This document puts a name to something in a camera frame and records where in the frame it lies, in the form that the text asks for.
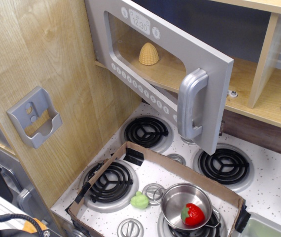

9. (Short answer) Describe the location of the back grey stove knob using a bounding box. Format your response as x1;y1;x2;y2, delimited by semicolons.
181;137;196;145

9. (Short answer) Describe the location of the grey wall phone holder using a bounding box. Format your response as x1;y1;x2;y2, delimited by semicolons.
6;86;63;149

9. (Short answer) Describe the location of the yellow toy corn cob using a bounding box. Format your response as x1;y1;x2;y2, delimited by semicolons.
139;42;159;66

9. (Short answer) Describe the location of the brown cardboard barrier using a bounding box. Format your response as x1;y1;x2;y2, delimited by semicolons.
64;142;250;237

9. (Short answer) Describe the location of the small steel pot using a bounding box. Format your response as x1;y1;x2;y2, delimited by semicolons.
153;183;221;232

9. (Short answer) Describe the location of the white door latch bracket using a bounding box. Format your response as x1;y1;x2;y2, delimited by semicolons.
227;90;238;98

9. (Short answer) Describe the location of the orange toy food piece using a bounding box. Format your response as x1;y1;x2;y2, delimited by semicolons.
22;218;47;234

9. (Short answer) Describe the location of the grey toy sink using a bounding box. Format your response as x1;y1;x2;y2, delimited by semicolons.
236;197;281;237

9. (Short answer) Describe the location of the black cable lower left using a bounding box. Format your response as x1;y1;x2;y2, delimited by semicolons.
0;209;44;237

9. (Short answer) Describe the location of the back right stove burner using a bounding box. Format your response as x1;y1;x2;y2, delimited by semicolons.
192;143;254;193

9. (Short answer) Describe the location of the back left stove burner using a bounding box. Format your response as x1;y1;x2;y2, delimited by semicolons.
120;116;174;153

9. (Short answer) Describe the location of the front left stove burner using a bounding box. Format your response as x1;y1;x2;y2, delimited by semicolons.
84;160;139;213

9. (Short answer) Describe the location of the green toy vegetable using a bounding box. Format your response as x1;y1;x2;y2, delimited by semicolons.
130;191;149;209

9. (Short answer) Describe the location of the hanging metal spatula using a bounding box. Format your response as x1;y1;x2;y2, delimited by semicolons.
219;120;225;136

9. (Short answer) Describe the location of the centre grey stove knob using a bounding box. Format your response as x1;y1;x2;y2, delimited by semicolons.
142;183;165;206

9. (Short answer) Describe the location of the red toy strawberry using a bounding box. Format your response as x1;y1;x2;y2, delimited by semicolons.
180;203;205;226

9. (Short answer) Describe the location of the grey toy microwave door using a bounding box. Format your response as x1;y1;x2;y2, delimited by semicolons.
85;0;234;155

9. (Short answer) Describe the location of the grey stove knob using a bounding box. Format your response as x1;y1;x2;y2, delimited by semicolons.
117;218;144;237
181;137;196;145
142;183;165;206

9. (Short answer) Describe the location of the grey oven door handle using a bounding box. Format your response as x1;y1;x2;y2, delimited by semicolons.
16;188;35;217

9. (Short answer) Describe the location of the front grey stove knob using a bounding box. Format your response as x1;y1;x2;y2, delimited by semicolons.
117;218;144;237

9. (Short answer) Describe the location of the middle small grey knob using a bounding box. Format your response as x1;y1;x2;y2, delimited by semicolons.
167;154;186;165

